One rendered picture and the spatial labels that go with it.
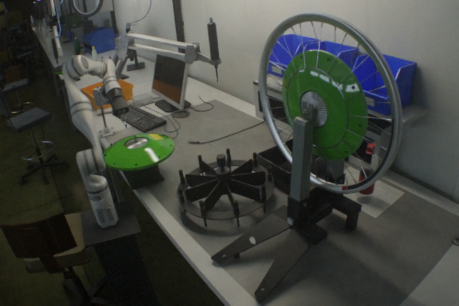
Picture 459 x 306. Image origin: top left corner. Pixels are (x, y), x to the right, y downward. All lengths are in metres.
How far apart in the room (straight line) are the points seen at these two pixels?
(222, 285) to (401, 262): 0.55
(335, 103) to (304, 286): 0.52
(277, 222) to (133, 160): 0.61
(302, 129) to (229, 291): 0.50
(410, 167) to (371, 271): 0.62
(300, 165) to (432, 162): 0.70
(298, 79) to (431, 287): 0.73
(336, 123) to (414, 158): 0.69
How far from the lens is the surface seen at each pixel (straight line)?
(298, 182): 1.04
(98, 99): 2.06
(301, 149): 0.98
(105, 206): 1.42
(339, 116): 0.94
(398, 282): 1.11
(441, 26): 1.37
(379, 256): 1.18
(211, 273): 1.11
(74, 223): 1.98
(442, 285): 1.14
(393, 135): 0.88
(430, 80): 1.43
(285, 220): 1.14
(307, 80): 0.98
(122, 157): 1.46
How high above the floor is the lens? 1.73
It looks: 25 degrees down
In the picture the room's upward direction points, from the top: 6 degrees counter-clockwise
